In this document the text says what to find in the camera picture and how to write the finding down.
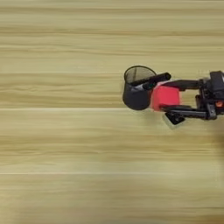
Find red cube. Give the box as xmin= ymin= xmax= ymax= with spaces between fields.
xmin=150 ymin=84 xmax=182 ymax=112

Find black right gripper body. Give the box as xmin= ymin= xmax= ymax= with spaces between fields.
xmin=195 ymin=78 xmax=224 ymax=116

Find black mesh pen cup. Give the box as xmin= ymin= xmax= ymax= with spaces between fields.
xmin=122 ymin=65 xmax=158 ymax=111

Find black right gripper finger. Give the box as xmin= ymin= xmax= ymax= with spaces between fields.
xmin=160 ymin=103 xmax=218 ymax=121
xmin=160 ymin=79 xmax=205 ymax=92

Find small black and white cube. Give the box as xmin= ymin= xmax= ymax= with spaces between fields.
xmin=164 ymin=112 xmax=186 ymax=126

